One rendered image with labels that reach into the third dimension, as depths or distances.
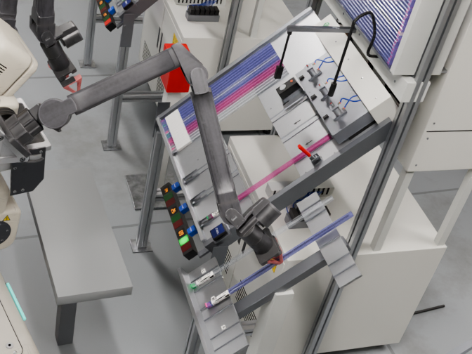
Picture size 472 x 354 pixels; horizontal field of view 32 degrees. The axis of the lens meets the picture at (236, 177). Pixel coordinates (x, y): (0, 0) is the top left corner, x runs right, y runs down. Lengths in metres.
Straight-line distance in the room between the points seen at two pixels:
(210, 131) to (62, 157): 1.93
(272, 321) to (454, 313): 1.48
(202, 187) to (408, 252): 0.80
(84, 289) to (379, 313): 1.22
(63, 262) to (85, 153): 1.45
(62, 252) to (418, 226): 1.33
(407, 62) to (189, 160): 0.91
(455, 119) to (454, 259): 1.52
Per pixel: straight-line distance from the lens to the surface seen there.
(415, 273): 3.16
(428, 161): 2.74
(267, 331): 2.54
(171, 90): 3.46
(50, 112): 2.15
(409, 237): 3.10
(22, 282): 3.43
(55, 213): 2.85
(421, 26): 2.35
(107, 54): 4.84
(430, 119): 2.62
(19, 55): 2.23
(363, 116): 2.54
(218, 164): 2.18
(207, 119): 2.17
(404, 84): 2.43
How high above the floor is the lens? 2.53
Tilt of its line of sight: 38 degrees down
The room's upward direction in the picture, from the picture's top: 14 degrees clockwise
